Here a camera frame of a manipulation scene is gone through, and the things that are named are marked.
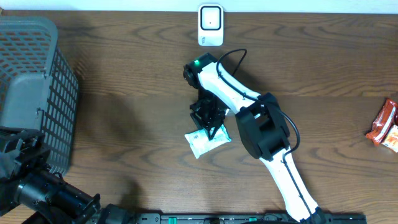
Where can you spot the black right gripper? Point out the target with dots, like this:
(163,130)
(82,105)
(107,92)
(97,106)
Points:
(206,120)

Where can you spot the red Topps candy bar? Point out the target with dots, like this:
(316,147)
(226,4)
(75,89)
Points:
(383,122)

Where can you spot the orange Kleenex tissue pack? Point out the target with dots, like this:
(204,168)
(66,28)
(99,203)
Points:
(391,138)

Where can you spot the teal wet wipes packet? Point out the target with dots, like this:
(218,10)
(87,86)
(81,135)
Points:
(200,143)

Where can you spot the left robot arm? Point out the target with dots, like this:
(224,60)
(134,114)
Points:
(26,179)

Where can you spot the grey plastic mesh basket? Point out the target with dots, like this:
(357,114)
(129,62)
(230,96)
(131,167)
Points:
(38,87)

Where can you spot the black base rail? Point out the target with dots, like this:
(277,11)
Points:
(156,218)

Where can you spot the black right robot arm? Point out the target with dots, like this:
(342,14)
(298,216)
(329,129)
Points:
(263,128)

